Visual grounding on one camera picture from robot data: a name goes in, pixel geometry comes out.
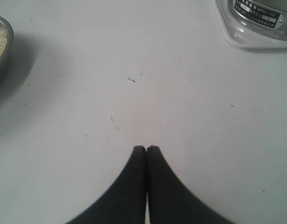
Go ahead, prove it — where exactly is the steel bowl with grains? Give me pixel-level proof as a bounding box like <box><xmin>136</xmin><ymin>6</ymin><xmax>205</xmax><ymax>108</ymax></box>
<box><xmin>0</xmin><ymin>16</ymin><xmax>14</xmax><ymax>82</ymax></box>

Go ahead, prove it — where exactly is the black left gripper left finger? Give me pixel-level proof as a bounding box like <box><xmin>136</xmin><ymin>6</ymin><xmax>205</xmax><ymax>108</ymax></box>
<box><xmin>69</xmin><ymin>146</ymin><xmax>147</xmax><ymax>224</ymax></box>

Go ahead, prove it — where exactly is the round steel mesh sieve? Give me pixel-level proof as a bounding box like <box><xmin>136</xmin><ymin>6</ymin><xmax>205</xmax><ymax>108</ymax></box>
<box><xmin>227</xmin><ymin>0</ymin><xmax>287</xmax><ymax>41</ymax></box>

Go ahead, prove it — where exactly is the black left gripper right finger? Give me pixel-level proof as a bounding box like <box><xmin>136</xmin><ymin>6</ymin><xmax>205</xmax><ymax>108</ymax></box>
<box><xmin>147</xmin><ymin>146</ymin><xmax>231</xmax><ymax>224</ymax></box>

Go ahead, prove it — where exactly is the white rectangular plastic tray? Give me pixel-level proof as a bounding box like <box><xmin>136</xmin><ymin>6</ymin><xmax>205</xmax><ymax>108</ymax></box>
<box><xmin>213</xmin><ymin>0</ymin><xmax>287</xmax><ymax>49</ymax></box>

